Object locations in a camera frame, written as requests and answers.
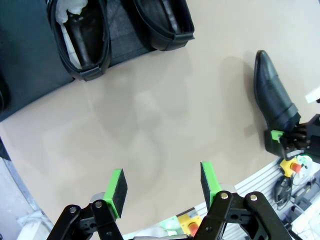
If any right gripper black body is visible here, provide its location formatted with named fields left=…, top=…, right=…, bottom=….
left=303, top=114, right=320, bottom=161

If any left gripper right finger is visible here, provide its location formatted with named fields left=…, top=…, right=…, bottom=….
left=193, top=161, right=298, bottom=240

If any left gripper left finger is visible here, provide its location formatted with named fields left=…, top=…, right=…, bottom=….
left=47, top=168, right=128, bottom=240

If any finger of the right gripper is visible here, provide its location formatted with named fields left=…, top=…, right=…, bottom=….
left=282, top=122, right=311, bottom=140
left=265, top=131, right=307, bottom=161

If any black leather shoe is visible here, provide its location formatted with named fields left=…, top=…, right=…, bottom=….
left=253, top=49, right=302, bottom=133
left=121, top=0, right=196, bottom=52
left=47, top=0, right=113, bottom=82

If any black metal shoe stand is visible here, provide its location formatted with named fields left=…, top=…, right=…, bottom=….
left=0, top=0, right=76, bottom=123

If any yellow emergency stop box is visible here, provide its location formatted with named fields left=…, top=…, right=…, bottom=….
left=176, top=214, right=203, bottom=238
left=279, top=156, right=305, bottom=178

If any green white plastic part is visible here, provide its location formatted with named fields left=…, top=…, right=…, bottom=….
left=159, top=217, right=181, bottom=237
left=296, top=154, right=313, bottom=173

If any grey electronics box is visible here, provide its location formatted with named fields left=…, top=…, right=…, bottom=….
left=291, top=184, right=320, bottom=216

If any white paper shoe stuffing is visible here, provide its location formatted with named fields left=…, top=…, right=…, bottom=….
left=55, top=0, right=89, bottom=25

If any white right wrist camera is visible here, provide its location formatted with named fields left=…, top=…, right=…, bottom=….
left=305, top=86, right=320, bottom=104

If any aluminium profile rail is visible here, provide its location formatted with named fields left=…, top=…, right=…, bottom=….
left=122, top=159, right=287, bottom=237

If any black cable bundle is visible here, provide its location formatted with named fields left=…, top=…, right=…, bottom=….
left=273, top=173, right=295, bottom=212

